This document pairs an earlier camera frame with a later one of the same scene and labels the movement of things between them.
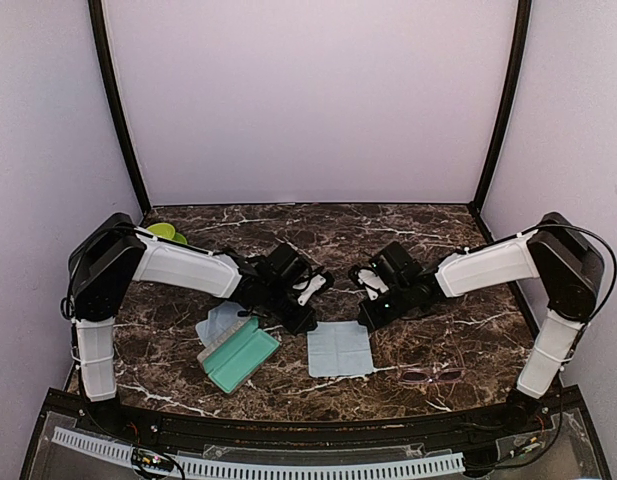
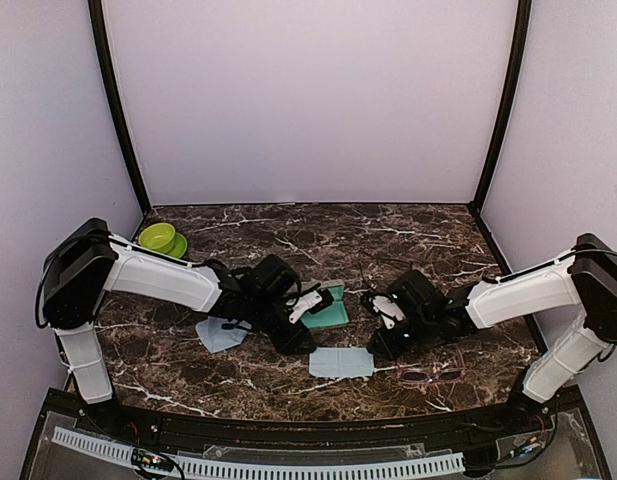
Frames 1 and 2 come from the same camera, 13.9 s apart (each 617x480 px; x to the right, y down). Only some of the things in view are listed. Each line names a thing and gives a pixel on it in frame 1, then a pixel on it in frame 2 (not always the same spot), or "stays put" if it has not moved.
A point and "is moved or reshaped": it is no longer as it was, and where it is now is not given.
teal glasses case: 236,348 -> 333,314
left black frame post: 99,27 stays put
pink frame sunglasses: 423,376 stays put
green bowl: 165,230 stays put
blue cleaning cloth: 339,349 is moved or reshaped
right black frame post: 523,27 stays put
